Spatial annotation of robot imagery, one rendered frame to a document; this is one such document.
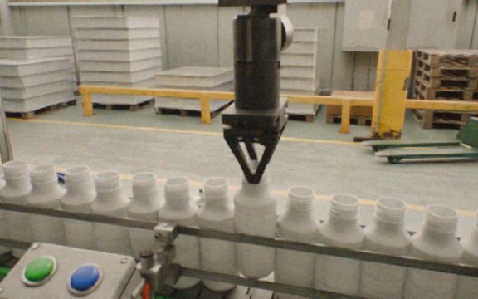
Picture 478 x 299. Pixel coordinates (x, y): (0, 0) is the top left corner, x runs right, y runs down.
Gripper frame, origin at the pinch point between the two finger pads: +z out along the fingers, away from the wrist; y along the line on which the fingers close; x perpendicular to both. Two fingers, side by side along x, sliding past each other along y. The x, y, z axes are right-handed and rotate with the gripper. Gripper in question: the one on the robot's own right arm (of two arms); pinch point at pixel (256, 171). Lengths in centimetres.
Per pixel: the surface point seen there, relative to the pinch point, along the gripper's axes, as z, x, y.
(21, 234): 14.3, 39.6, -1.6
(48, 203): 7.7, 33.0, -1.6
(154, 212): 7.7, 15.4, -0.6
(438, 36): 23, -147, 669
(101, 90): 93, 357, 480
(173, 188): 3.2, 11.8, -1.1
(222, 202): 5.1, 5.0, 0.0
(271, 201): 3.6, -2.3, -1.1
